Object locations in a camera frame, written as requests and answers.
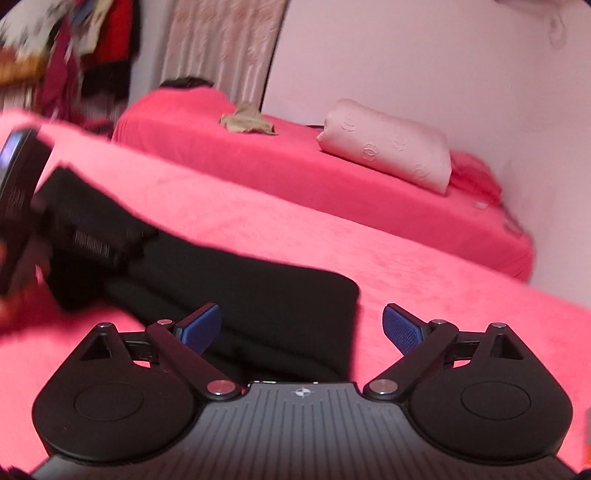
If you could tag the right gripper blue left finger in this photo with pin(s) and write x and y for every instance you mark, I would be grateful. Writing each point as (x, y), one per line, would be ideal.
(163, 362)

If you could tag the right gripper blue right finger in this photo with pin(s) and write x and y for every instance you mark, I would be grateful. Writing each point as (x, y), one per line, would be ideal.
(441, 362)

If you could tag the black pants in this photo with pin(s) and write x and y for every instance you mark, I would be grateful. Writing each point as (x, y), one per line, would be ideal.
(279, 322)

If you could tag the hanging clothes rack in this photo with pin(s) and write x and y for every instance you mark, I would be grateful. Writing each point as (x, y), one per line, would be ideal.
(77, 55)

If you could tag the near pink bed blanket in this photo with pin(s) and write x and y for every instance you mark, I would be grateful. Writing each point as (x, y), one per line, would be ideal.
(205, 210)

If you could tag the far pink bed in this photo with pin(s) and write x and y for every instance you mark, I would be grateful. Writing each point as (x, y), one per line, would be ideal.
(183, 127)

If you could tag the dark garment on far bed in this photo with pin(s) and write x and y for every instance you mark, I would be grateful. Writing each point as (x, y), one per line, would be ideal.
(186, 83)

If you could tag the folded pink blanket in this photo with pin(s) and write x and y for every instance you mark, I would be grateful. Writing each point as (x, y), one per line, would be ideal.
(473, 176)

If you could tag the white embossed pillow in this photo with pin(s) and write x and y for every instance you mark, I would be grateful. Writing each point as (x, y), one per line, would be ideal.
(406, 149)

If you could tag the olive green garment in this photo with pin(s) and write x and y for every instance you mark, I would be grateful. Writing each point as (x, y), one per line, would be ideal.
(247, 119)

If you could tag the beige patterned curtain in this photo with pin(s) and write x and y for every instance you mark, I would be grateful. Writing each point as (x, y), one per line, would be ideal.
(228, 42)

